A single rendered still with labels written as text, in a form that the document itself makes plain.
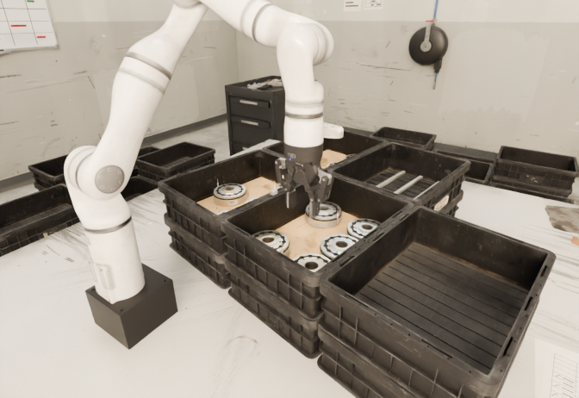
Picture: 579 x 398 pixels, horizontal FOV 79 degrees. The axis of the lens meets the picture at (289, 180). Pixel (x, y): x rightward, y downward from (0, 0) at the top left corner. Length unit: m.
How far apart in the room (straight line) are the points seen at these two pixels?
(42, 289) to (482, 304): 1.08
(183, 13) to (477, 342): 0.85
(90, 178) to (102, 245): 0.15
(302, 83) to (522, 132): 3.64
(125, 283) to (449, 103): 3.73
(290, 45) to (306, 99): 0.09
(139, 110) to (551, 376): 0.97
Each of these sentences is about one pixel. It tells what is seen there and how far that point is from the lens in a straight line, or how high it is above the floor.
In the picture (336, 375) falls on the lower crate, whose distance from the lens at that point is 0.80.
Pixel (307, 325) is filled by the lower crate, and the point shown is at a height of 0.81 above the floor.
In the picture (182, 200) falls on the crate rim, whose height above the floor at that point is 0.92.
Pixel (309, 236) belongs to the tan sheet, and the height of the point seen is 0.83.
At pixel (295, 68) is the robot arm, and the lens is 0.61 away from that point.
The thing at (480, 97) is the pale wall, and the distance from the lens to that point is 4.10.
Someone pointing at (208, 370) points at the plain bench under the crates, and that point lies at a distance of 0.84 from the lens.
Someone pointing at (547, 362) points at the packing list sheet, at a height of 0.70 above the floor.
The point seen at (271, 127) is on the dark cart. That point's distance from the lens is 2.55.
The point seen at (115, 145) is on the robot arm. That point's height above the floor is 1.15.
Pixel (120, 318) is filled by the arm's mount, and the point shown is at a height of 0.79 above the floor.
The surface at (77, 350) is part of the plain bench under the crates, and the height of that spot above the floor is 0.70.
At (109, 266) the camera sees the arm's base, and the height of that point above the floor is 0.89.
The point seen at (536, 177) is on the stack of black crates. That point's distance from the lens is 2.48.
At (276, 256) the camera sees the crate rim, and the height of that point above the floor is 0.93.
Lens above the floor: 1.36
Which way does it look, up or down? 25 degrees down
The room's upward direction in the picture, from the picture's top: straight up
